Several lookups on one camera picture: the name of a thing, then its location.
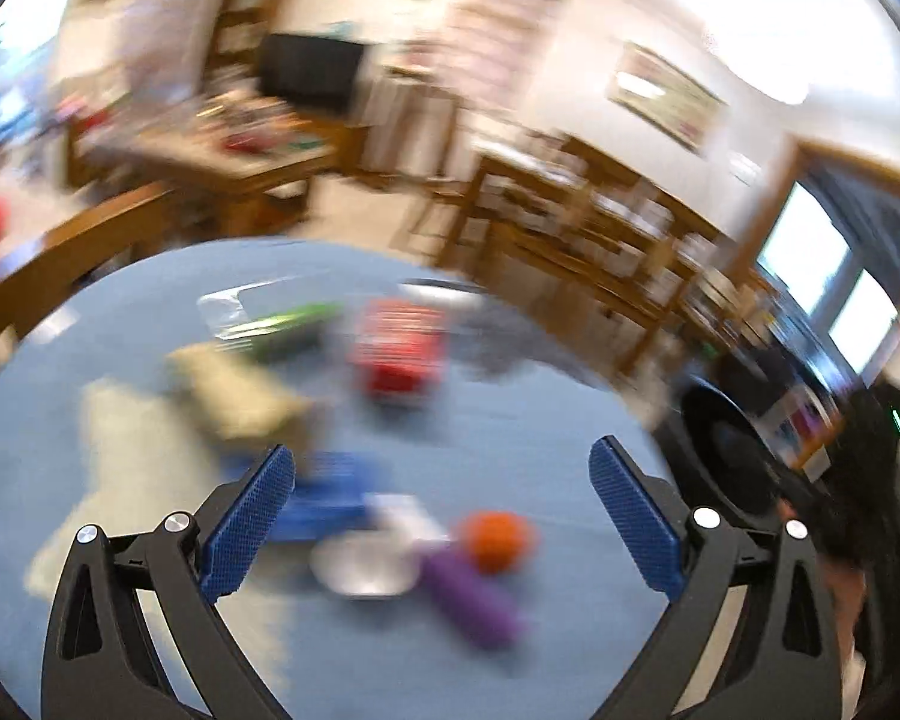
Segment red box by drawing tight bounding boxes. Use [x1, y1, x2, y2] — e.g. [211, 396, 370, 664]
[352, 300, 448, 400]

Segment person's right forearm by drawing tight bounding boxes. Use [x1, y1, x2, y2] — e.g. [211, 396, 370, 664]
[821, 559, 871, 698]

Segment purple cylinder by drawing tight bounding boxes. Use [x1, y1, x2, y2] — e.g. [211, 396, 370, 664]
[420, 549, 527, 650]

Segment black television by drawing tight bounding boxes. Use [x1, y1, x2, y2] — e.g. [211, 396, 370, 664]
[259, 34, 368, 118]

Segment grey cloth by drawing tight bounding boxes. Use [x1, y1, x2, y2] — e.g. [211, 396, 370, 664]
[450, 292, 572, 385]

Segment long wooden table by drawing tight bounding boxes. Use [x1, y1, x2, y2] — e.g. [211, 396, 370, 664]
[461, 131, 725, 377]

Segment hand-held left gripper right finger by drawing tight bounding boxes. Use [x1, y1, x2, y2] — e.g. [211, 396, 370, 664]
[586, 435, 845, 720]

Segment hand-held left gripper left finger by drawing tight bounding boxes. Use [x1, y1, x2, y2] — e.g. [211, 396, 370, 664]
[41, 444, 297, 720]

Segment blue packet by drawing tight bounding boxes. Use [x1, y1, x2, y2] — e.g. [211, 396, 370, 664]
[270, 450, 385, 542]

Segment small white paper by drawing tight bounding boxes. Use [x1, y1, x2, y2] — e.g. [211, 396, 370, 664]
[367, 493, 451, 542]

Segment wooden door frame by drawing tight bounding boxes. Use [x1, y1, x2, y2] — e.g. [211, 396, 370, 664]
[731, 139, 900, 395]

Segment wall posters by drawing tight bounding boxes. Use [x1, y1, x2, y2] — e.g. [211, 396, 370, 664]
[448, 0, 571, 115]

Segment black plastic bin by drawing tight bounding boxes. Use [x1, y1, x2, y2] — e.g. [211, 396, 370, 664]
[679, 381, 796, 520]

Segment green packet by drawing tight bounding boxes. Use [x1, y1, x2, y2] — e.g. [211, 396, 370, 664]
[225, 302, 346, 347]

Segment bright window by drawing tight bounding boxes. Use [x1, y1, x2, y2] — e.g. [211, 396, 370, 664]
[756, 184, 900, 377]

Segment beige paper bag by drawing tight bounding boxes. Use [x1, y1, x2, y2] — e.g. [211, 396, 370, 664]
[166, 345, 320, 452]

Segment clear plastic wrapper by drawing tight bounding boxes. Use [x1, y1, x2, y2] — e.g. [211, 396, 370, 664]
[197, 283, 346, 350]

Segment framed wall picture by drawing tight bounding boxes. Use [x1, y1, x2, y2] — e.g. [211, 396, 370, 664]
[607, 41, 730, 156]

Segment wooden bookshelf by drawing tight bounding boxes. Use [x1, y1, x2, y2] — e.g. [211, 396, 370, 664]
[202, 0, 295, 91]

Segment orange ball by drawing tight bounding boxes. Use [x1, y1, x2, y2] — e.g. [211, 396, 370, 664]
[461, 511, 534, 575]

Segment cluttered wooden table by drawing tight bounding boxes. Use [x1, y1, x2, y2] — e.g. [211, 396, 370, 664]
[71, 90, 347, 235]

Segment curved wooden chair back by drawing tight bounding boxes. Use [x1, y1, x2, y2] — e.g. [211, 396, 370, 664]
[0, 184, 182, 362]

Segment large white paper sheet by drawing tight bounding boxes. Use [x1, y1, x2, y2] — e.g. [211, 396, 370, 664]
[26, 379, 293, 698]

